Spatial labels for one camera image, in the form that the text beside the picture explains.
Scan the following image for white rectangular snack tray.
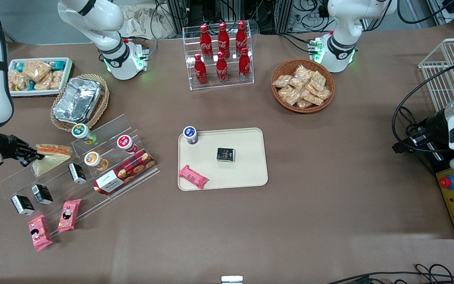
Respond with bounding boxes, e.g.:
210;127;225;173
8;57;74;97

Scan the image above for small black snack box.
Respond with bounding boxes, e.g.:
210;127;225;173
31;184;53;205
68;163;87;185
11;195;35;216
216;148;236;163

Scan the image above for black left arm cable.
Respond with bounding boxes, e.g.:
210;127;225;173
392;63;454;154

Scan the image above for aluminium equipment rack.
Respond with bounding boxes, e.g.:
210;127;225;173
156;0;330;34

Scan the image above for red cola bottle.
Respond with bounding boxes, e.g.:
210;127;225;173
194;53;208;86
236;21;248;56
216;51;228;83
218;22;230;58
199;24;213;60
238;47;251;81

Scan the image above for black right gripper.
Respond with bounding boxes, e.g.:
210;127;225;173
0;135;46;166

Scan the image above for orange-lid cup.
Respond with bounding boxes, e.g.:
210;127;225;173
84;151;109;171

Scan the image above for beige plastic tray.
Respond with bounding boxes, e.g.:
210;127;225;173
178;127;269;191

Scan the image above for red cookie box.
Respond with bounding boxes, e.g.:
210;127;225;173
93;149;156;195

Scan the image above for red lid cup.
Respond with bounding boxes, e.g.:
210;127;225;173
117;135;139;154

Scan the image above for clear acrylic stepped stand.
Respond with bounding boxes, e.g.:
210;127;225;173
0;114;160;237

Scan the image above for round brown wicker basket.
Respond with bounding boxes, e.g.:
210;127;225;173
271;58;336;114

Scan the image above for clear acrylic bottle rack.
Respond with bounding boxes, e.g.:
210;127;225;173
182;22;255;91

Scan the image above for triangular sandwich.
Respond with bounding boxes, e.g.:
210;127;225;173
32;144;73;177

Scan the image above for large rice cracker pack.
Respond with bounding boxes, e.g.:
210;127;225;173
22;59;52;82

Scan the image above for pink snack pack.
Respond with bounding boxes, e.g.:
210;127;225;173
28;215;53;252
178;164;210;190
58;199;82;232

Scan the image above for black floor cables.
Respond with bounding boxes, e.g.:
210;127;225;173
326;263;454;284

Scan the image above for aluminium foil container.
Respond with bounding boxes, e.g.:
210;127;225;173
53;77;103;123

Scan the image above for green lid cup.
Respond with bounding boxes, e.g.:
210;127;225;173
72;123;97;144

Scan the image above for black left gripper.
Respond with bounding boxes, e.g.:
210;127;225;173
392;110;450;155

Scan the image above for white wire basket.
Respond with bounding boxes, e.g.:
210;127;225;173
418;38;454;113

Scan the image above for oval wicker basket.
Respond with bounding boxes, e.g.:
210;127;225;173
50;74;110;132

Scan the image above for blue lid yogurt cup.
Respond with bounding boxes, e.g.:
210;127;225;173
183;126;199;146

